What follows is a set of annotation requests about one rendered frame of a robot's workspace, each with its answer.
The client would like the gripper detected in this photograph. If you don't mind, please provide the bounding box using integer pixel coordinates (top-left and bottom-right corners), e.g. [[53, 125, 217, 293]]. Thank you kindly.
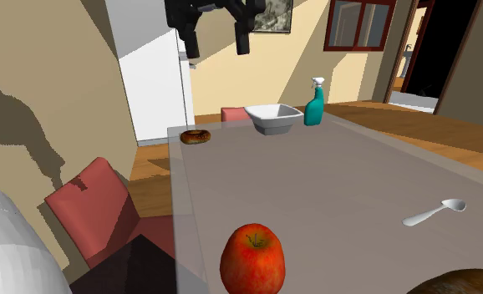
[[164, 0, 267, 59]]

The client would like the red chair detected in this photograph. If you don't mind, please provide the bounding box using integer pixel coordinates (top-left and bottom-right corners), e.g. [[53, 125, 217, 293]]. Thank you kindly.
[[44, 156, 176, 270], [220, 106, 252, 123]]

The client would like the white refrigerator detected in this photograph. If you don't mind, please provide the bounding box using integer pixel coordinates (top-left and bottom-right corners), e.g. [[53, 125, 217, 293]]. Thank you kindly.
[[104, 0, 196, 147]]

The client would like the white square bowl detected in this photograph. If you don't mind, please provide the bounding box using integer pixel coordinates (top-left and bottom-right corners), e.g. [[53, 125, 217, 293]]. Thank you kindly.
[[243, 103, 306, 137]]

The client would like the brown bagel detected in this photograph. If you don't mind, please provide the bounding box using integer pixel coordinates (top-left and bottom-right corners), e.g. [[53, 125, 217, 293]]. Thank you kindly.
[[180, 129, 212, 145]]

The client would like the teal spray bottle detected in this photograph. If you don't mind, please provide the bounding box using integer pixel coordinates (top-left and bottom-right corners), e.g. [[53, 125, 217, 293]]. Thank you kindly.
[[303, 76, 326, 127]]

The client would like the red framed window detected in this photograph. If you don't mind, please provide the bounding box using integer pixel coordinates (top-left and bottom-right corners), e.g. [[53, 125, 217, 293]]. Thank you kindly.
[[323, 0, 398, 53]]

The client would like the grey dining table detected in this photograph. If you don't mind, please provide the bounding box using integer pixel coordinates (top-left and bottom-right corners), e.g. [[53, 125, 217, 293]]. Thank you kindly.
[[167, 110, 483, 294]]

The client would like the brown framed doorway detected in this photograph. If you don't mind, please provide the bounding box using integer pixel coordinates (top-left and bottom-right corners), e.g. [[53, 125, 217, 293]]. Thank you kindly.
[[383, 0, 483, 116]]

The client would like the red apple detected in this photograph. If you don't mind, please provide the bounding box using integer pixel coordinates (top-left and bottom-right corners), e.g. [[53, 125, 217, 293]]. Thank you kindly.
[[219, 222, 287, 294]]

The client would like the dark robot stand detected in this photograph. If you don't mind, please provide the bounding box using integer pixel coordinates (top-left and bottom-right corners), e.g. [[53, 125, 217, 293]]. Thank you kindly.
[[69, 233, 178, 294]]

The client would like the white spoon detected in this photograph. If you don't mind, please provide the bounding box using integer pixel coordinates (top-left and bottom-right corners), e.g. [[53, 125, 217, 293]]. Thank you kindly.
[[401, 198, 467, 228]]

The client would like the brown rounded thing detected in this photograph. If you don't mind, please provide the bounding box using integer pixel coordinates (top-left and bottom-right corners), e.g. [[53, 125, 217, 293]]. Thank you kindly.
[[405, 268, 483, 294]]

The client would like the wall picture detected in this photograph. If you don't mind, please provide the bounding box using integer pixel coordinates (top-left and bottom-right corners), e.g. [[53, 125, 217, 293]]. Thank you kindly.
[[251, 0, 295, 35]]

